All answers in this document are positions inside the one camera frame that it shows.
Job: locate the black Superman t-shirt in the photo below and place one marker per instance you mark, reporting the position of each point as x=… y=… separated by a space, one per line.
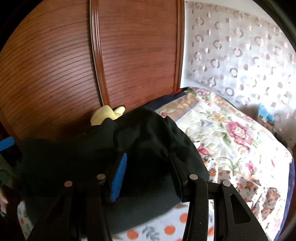
x=58 y=181

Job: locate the orange fruit print sheet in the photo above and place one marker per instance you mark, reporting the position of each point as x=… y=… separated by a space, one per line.
x=169 y=226

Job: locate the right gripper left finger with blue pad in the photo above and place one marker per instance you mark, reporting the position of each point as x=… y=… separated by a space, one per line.
x=110 y=181

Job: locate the blue tissue box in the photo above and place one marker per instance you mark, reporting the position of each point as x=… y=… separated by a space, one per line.
x=264 y=114

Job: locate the person's left hand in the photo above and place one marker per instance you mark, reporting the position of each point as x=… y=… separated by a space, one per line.
x=3 y=201

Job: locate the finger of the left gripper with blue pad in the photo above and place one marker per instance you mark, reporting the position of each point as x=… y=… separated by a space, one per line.
x=6 y=143

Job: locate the yellow plush toy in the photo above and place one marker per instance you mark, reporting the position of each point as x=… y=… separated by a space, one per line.
x=106 y=112

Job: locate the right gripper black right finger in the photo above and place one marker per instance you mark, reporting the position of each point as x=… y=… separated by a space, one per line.
x=188 y=186

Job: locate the sheer curtain with circles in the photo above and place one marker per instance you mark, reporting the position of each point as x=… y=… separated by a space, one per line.
x=237 y=50

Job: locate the floral bedspread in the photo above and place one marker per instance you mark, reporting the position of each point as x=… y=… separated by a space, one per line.
x=236 y=148

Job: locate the wooden slatted wardrobe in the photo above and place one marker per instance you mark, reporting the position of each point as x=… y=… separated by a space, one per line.
x=66 y=59

